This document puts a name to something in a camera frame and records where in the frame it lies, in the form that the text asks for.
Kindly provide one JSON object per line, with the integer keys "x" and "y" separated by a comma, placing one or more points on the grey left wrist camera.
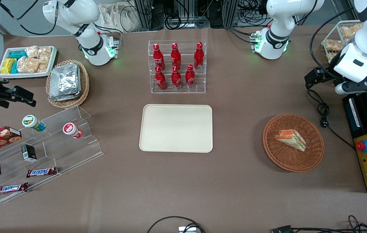
{"x": 358, "y": 86}

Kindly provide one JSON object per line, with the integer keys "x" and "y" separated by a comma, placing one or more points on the white rectangular snack tray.
{"x": 24, "y": 75}

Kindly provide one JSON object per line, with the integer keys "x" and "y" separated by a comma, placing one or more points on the green lid snack cup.
{"x": 32, "y": 122}

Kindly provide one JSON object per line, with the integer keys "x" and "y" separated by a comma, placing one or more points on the small silver box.
{"x": 187, "y": 230}

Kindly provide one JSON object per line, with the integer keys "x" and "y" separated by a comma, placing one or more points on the yellow snack pack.
{"x": 7, "y": 66}

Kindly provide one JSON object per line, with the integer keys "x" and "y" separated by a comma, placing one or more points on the silver foil pack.
{"x": 65, "y": 98}
{"x": 63, "y": 79}

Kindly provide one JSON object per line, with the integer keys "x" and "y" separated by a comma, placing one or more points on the triangular sandwich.
{"x": 292, "y": 139}

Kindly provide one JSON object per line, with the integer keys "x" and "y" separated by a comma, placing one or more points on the oval light wicker basket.
{"x": 84, "y": 84}

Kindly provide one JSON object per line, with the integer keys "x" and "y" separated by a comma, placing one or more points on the clear acrylic stepped display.
{"x": 73, "y": 152}

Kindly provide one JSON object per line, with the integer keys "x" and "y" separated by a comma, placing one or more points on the brown snickers bar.
{"x": 41, "y": 172}
{"x": 11, "y": 188}

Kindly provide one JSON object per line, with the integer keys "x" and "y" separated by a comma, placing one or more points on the red emergency stop button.
{"x": 362, "y": 146}

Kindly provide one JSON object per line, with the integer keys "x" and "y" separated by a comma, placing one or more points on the teal snack pack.
{"x": 18, "y": 55}
{"x": 15, "y": 68}

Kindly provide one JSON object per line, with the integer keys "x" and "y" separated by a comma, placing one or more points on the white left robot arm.
{"x": 277, "y": 19}

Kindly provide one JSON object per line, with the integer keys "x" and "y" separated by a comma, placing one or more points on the red lid snack cup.
{"x": 71, "y": 130}

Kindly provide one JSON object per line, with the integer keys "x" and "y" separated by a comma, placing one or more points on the aluminium frame post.
{"x": 230, "y": 13}
{"x": 144, "y": 14}

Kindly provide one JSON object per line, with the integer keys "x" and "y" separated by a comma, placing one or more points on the beige plastic tray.
{"x": 170, "y": 129}

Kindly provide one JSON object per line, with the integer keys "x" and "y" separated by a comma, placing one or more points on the round brown wicker basket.
{"x": 283, "y": 158}

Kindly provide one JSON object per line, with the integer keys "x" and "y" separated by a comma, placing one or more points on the red cola bottle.
{"x": 176, "y": 57}
{"x": 190, "y": 78}
{"x": 199, "y": 58}
{"x": 161, "y": 81}
{"x": 158, "y": 58}
{"x": 176, "y": 80}

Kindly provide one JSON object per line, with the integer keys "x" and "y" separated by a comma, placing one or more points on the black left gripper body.
{"x": 326, "y": 77}

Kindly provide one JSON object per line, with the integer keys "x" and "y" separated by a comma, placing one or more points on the clear rice cracker bag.
{"x": 44, "y": 55}
{"x": 28, "y": 64}
{"x": 43, "y": 68}
{"x": 31, "y": 51}

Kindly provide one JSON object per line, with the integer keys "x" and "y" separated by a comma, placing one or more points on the clear acrylic bottle rack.
{"x": 201, "y": 84}

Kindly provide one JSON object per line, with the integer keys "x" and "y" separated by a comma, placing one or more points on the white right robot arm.
{"x": 86, "y": 13}

